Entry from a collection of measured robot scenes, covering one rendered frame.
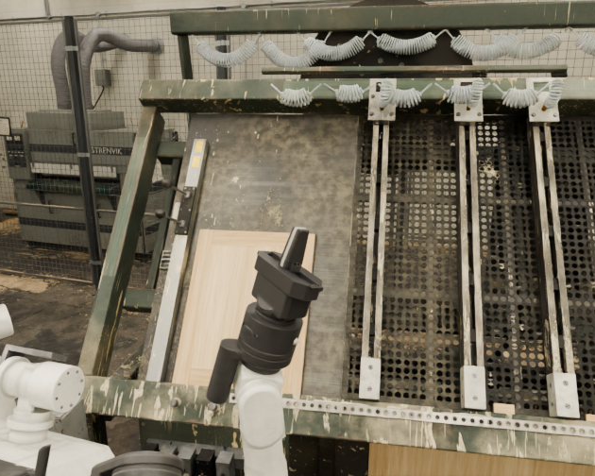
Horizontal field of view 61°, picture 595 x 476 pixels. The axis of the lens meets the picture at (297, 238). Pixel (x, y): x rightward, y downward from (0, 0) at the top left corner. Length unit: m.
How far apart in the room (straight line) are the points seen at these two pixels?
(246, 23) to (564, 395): 1.94
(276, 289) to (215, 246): 1.20
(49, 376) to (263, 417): 0.31
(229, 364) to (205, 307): 1.08
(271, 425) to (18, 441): 0.36
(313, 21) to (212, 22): 0.47
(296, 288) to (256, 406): 0.19
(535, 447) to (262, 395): 1.11
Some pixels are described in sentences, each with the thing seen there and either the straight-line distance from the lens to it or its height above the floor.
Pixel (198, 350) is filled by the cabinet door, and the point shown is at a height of 0.98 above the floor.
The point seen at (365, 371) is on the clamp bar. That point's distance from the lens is 1.66.
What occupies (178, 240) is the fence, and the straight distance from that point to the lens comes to 1.94.
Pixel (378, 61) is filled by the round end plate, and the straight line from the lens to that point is 2.48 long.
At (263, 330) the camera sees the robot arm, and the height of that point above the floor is 1.51.
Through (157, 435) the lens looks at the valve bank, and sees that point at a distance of 1.85.
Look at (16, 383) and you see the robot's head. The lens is 0.87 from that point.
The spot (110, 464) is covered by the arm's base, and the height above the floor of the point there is 1.36.
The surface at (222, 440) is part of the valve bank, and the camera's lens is 1.77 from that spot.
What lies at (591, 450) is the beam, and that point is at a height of 0.85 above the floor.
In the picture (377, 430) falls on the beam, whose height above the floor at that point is 0.85.
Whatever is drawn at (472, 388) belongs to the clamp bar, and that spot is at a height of 0.97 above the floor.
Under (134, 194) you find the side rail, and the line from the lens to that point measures 2.08.
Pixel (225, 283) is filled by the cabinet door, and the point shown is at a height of 1.17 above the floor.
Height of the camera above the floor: 1.83
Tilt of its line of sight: 16 degrees down
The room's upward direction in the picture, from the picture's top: straight up
